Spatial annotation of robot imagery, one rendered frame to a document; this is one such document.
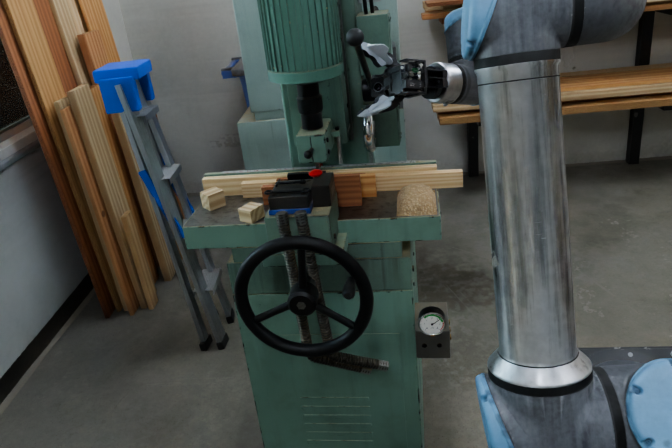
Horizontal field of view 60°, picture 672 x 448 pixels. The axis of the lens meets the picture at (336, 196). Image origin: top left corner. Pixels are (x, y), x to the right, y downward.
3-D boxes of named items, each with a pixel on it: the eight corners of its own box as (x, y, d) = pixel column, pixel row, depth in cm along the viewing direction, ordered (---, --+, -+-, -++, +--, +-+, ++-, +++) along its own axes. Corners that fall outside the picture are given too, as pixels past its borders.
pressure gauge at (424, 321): (419, 342, 135) (417, 313, 132) (418, 332, 138) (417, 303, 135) (446, 342, 134) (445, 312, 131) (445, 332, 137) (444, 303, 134)
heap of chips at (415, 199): (396, 216, 131) (395, 201, 129) (397, 191, 143) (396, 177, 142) (437, 214, 129) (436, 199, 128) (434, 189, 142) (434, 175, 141)
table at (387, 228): (170, 270, 131) (164, 246, 129) (212, 212, 159) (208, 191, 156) (445, 261, 122) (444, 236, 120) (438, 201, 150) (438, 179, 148)
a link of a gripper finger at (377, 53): (373, 25, 117) (403, 55, 121) (356, 33, 122) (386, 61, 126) (366, 37, 116) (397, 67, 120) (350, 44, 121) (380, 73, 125)
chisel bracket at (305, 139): (299, 170, 140) (295, 136, 137) (308, 150, 153) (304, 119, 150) (330, 168, 139) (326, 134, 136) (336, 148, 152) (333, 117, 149)
